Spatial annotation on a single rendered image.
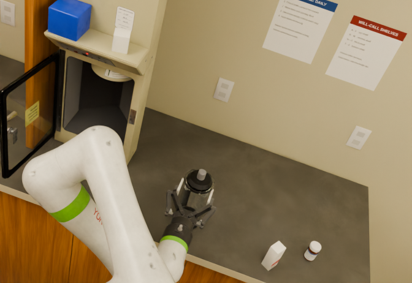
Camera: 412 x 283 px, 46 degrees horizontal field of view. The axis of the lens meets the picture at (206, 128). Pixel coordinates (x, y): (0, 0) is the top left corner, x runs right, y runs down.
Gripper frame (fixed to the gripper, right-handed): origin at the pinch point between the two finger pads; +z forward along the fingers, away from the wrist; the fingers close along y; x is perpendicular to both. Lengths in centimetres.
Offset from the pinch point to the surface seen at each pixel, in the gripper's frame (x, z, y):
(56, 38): -39, 4, 58
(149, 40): -43, 15, 31
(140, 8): -52, 15, 36
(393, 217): 33, 60, -94
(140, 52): -39, 11, 32
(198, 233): 17.8, -3.5, -6.5
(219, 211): 17.7, 10.4, -11.4
